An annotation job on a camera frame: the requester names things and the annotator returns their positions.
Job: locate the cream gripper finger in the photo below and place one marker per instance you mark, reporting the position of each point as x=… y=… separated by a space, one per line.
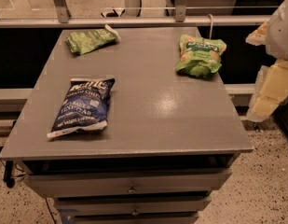
x=258 y=36
x=271 y=89

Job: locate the green rice chip bag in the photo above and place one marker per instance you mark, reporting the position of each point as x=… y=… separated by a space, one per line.
x=200 y=57

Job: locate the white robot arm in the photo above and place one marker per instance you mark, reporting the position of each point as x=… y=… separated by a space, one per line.
x=277 y=33

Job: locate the green snack bag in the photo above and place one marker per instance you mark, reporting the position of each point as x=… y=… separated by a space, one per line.
x=81 y=43

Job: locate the blue kettle chip bag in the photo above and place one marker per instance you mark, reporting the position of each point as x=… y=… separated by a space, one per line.
x=84 y=108

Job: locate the grey drawer cabinet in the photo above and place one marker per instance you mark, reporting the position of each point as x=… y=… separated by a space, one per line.
x=169 y=142

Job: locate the metal railing frame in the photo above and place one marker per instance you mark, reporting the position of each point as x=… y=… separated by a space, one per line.
x=89 y=13

